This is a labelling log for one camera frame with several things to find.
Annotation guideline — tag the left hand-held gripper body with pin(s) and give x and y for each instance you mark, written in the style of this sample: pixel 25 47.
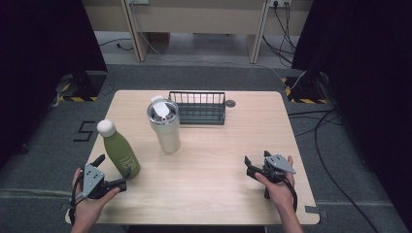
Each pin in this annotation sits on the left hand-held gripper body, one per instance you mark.
pixel 92 181

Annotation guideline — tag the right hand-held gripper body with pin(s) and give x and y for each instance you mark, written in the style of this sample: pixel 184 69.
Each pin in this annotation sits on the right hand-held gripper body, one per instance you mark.
pixel 278 163

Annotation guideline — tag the green bottle with white cap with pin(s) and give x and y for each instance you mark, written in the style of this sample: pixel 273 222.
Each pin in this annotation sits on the green bottle with white cap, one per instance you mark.
pixel 121 155

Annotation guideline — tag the cream tumbler with lid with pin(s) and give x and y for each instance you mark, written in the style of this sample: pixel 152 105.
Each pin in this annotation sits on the cream tumbler with lid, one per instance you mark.
pixel 166 132

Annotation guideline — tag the person's left hand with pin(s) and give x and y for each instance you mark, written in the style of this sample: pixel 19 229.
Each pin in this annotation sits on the person's left hand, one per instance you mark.
pixel 87 208

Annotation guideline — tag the person's right hand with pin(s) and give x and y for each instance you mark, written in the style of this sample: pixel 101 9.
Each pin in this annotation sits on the person's right hand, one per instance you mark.
pixel 281 194

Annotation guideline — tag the black tape floor mark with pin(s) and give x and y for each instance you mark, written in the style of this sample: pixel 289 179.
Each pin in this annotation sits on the black tape floor mark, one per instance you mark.
pixel 85 131

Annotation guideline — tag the grey tape piece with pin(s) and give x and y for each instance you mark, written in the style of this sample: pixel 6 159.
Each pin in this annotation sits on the grey tape piece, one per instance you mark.
pixel 315 210
pixel 64 206

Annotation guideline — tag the grey round table grommet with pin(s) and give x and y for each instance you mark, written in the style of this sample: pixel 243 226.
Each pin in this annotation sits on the grey round table grommet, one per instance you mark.
pixel 230 103

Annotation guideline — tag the black stand base striped tape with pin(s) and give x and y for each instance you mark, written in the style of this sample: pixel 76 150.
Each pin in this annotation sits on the black stand base striped tape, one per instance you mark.
pixel 84 85
pixel 307 92

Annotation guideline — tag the dark curtain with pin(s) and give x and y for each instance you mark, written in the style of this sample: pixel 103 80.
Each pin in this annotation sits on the dark curtain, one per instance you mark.
pixel 39 64
pixel 372 81

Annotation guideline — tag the beige wooden desk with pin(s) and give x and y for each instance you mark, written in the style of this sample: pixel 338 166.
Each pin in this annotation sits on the beige wooden desk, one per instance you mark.
pixel 194 16

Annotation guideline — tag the white power strip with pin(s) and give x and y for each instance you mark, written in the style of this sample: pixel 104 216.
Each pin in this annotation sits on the white power strip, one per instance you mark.
pixel 138 1

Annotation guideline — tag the white wall socket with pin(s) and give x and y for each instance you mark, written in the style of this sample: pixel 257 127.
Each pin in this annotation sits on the white wall socket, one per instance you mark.
pixel 280 2

